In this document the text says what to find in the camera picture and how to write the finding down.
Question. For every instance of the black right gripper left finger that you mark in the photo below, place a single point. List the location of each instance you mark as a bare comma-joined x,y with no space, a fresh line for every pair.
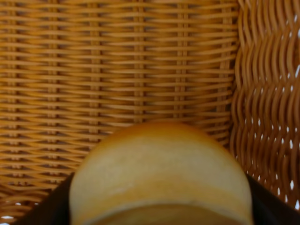
53,210

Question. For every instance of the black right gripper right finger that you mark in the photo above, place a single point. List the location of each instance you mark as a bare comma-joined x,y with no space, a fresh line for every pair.
268,209

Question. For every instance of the tan round bread toy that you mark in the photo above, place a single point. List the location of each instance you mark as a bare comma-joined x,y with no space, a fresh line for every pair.
160,174

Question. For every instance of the orange wicker basket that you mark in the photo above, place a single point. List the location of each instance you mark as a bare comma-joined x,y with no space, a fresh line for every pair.
74,71

